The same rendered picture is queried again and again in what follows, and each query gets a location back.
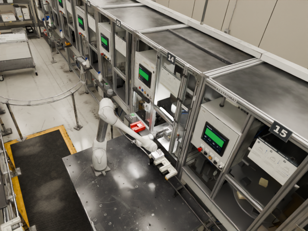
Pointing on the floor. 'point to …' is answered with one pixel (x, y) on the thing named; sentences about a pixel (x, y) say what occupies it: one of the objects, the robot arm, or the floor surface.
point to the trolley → (15, 38)
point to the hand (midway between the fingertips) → (166, 131)
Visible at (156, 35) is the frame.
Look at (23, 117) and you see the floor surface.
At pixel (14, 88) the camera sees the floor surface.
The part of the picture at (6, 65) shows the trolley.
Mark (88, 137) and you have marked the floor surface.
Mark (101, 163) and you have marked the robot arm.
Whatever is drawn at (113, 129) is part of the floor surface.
